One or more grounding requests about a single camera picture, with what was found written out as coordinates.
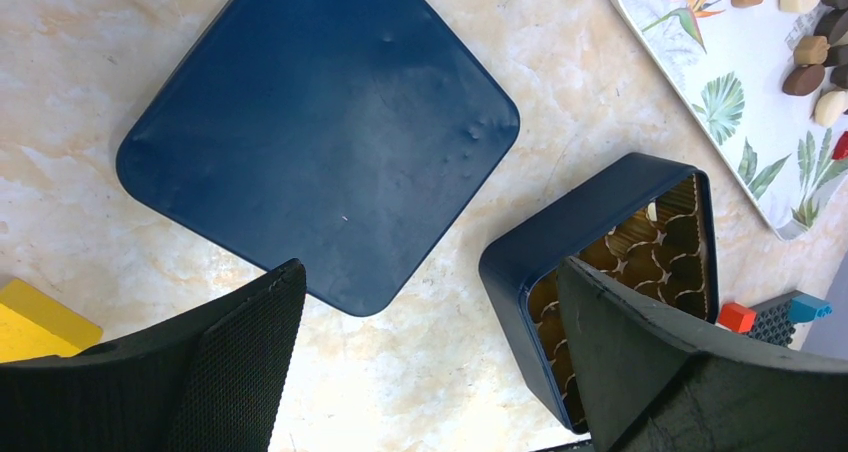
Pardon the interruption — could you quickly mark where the dark blue chocolate box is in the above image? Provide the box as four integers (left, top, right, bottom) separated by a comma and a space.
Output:
479, 152, 719, 434

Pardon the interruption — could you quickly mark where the light blue lego brick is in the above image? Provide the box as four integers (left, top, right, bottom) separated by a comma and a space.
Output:
789, 292, 833, 324

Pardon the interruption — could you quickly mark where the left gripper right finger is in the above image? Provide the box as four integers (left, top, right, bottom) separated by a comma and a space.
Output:
557, 258, 847, 451

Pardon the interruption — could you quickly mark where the orange red cube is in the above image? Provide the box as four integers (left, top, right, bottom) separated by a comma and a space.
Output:
716, 302, 757, 334

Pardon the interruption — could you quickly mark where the yellow brick upper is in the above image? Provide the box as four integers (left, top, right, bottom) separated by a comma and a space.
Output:
1, 279, 103, 363

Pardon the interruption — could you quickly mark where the dark blue box lid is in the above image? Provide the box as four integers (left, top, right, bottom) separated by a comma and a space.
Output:
116, 0, 520, 317

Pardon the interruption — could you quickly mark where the leaf patterned tray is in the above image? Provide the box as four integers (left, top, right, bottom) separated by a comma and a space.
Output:
610, 0, 847, 240

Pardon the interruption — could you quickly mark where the white chocolate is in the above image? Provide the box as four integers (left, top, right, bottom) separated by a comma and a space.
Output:
646, 201, 659, 223

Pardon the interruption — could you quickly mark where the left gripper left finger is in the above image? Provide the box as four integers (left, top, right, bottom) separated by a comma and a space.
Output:
1, 259, 307, 451

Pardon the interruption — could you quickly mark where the grey lego baseplate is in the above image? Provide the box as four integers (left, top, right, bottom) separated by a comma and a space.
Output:
745, 291, 801, 347

